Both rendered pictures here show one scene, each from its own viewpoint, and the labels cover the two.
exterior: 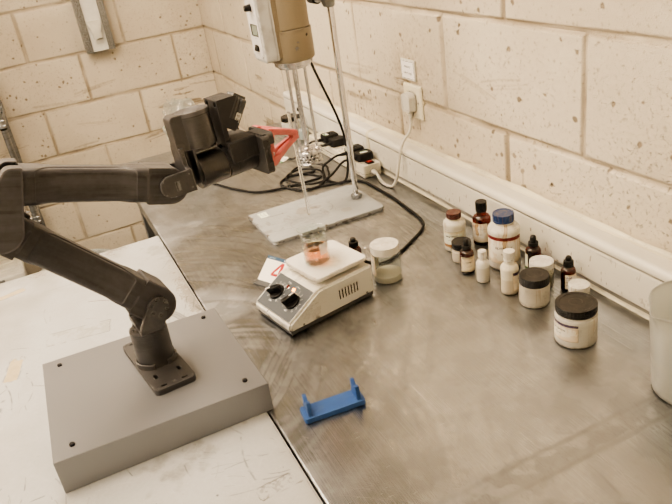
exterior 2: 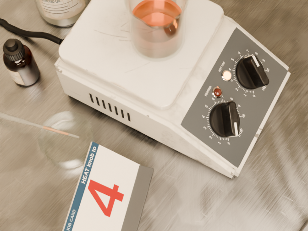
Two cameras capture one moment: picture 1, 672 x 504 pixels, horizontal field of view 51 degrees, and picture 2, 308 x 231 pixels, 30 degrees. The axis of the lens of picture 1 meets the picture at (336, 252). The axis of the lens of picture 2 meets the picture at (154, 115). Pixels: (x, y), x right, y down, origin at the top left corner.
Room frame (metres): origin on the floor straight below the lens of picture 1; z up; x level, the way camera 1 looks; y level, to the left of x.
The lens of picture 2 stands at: (1.33, 0.28, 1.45)
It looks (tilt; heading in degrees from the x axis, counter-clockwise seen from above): 67 degrees down; 244
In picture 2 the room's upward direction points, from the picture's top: 3 degrees counter-clockwise
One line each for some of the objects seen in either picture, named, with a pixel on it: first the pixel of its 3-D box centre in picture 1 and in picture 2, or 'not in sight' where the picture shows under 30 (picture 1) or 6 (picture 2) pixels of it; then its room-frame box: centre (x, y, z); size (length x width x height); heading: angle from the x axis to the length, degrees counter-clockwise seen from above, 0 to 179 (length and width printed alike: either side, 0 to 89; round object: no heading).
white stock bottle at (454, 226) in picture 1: (454, 229); not in sight; (1.34, -0.26, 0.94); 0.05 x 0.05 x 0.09
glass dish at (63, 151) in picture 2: not in sight; (67, 140); (1.32, 0.05, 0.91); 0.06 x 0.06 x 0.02
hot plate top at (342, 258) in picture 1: (325, 260); (142, 33); (1.21, 0.02, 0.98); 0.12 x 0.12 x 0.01; 32
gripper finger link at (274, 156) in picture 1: (272, 140); not in sight; (1.19, 0.08, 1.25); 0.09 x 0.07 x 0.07; 124
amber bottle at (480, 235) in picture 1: (481, 221); not in sight; (1.35, -0.32, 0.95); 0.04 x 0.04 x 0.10
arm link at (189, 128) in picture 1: (181, 150); not in sight; (1.10, 0.22, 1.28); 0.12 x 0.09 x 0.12; 116
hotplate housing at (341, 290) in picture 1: (317, 284); (166, 66); (1.20, 0.04, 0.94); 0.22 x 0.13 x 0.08; 122
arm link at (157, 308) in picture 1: (147, 308); not in sight; (1.02, 0.32, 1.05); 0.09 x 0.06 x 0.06; 26
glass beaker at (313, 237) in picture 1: (313, 244); (157, 20); (1.21, 0.04, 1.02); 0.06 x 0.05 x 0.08; 67
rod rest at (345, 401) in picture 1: (331, 399); not in sight; (0.87, 0.04, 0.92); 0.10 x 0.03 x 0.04; 106
